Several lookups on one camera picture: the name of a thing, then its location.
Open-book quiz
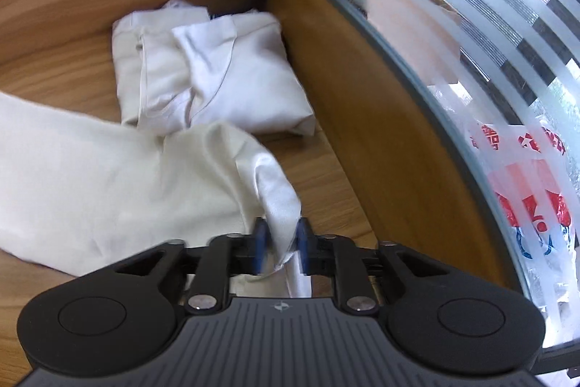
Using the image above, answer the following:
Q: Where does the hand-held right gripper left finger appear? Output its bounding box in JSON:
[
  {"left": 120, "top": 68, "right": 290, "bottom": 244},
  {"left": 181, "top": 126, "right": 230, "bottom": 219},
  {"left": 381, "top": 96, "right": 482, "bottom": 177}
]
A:
[{"left": 113, "top": 217, "right": 273, "bottom": 316}]

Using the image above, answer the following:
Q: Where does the red printed plastic bag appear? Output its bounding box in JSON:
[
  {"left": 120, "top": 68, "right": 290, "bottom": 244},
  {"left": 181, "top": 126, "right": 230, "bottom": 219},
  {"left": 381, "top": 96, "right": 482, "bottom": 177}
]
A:
[{"left": 467, "top": 119, "right": 580, "bottom": 306}]

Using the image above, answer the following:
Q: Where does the cream long-sleeve shirt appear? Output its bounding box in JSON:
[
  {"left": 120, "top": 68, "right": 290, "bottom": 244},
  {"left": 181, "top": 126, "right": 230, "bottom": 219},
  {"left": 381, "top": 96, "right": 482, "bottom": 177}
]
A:
[{"left": 0, "top": 90, "right": 313, "bottom": 299}]

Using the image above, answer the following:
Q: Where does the pink paper sheet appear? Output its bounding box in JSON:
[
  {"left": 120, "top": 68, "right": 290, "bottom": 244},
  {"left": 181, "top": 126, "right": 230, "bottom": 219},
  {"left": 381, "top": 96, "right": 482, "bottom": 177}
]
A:
[{"left": 365, "top": 0, "right": 463, "bottom": 86}]

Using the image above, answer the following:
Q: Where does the folded cream shirt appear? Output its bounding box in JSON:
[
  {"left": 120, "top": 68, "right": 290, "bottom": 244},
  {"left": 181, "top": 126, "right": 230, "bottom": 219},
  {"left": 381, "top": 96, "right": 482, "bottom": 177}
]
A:
[{"left": 111, "top": 0, "right": 315, "bottom": 137}]

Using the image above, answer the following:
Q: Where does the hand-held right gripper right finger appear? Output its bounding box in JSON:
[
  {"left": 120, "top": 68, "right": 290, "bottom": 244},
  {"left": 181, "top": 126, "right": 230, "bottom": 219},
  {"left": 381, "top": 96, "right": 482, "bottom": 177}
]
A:
[{"left": 294, "top": 217, "right": 449, "bottom": 316}]

